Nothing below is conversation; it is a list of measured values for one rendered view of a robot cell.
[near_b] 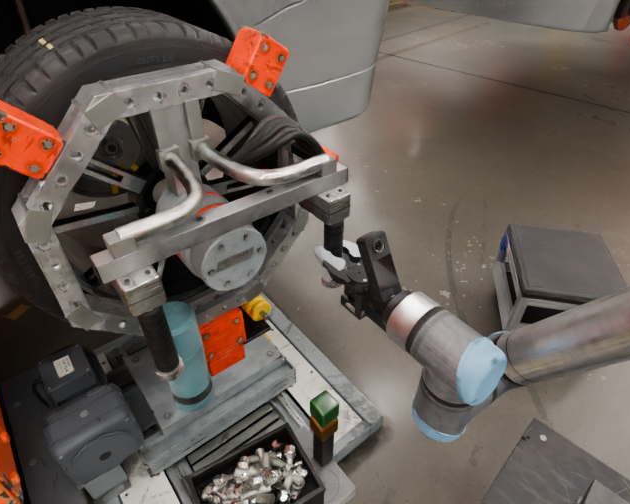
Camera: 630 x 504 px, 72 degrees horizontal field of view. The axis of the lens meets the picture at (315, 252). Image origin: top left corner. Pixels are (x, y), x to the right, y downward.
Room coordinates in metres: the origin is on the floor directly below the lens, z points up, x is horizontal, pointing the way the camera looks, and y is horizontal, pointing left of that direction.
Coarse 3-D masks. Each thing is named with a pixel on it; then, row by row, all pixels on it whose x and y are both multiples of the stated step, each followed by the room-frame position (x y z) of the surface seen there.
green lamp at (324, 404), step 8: (328, 392) 0.44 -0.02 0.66; (312, 400) 0.42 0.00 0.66; (320, 400) 0.42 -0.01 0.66; (328, 400) 0.42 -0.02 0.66; (312, 408) 0.41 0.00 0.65; (320, 408) 0.41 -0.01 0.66; (328, 408) 0.41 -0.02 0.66; (336, 408) 0.41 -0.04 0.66; (320, 416) 0.39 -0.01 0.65; (328, 416) 0.40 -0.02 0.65; (336, 416) 0.41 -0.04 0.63; (320, 424) 0.39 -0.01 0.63
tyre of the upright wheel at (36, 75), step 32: (32, 32) 0.83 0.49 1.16; (64, 32) 0.78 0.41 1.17; (96, 32) 0.74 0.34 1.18; (128, 32) 0.75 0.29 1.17; (160, 32) 0.78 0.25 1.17; (192, 32) 0.81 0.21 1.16; (0, 64) 0.77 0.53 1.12; (32, 64) 0.70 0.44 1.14; (64, 64) 0.68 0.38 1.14; (96, 64) 0.70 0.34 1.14; (128, 64) 0.73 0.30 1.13; (160, 64) 0.77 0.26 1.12; (0, 96) 0.67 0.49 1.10; (32, 96) 0.64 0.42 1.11; (64, 96) 0.67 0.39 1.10; (0, 192) 0.58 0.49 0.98; (0, 224) 0.57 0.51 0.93; (0, 256) 0.56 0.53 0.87; (32, 256) 0.58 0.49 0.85; (32, 288) 0.57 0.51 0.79; (64, 320) 0.59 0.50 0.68
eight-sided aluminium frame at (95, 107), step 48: (96, 96) 0.62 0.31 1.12; (144, 96) 0.66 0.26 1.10; (192, 96) 0.71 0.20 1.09; (240, 96) 0.76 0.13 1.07; (96, 144) 0.61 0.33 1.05; (288, 144) 0.84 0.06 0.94; (48, 192) 0.55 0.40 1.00; (48, 240) 0.53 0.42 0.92; (288, 240) 0.82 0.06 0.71; (240, 288) 0.74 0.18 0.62; (144, 336) 0.59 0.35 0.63
